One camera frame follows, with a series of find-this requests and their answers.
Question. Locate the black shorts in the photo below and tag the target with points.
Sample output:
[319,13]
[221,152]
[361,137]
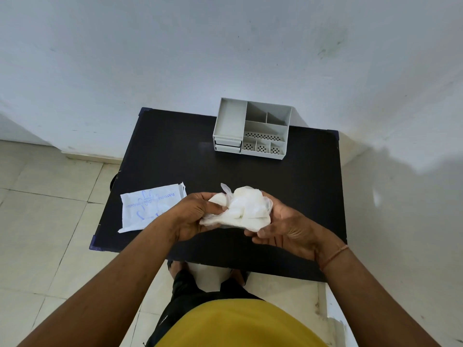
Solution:
[184,299]

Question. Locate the person's right thumb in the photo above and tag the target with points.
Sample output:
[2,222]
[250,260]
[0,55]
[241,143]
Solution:
[276,207]

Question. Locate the person's left forearm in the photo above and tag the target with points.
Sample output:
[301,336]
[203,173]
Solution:
[108,285]

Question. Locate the person's left foot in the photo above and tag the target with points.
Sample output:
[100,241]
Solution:
[176,269]

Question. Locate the person's left fingers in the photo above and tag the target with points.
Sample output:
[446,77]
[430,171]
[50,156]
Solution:
[211,209]

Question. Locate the person's left hand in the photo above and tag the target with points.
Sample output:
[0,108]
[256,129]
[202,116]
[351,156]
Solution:
[188,216]

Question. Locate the person's right forearm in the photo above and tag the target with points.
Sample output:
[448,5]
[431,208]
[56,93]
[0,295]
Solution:
[369,303]

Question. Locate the yellow shirt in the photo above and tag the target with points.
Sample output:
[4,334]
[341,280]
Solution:
[238,325]

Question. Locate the white plastic desk organizer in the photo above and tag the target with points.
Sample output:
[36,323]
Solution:
[253,130]

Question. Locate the blue table corner cap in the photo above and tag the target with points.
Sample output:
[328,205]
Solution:
[145,110]
[94,245]

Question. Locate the orange thread wristband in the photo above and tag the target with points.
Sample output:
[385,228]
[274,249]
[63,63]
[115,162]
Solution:
[336,254]

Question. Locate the person's right foot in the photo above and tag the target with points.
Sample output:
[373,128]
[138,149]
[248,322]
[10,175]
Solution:
[238,276]

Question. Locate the black table leg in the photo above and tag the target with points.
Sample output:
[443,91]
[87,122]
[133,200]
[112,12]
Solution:
[115,183]

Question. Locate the white paper glove packet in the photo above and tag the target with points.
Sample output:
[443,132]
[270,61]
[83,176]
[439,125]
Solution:
[144,209]

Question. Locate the person's right hand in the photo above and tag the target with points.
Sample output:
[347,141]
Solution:
[300,233]

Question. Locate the clear plastic gloves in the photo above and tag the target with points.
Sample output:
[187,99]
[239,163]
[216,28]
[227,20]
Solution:
[246,209]

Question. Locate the person's foot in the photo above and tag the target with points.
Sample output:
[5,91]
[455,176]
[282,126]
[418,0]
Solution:
[176,269]
[238,276]

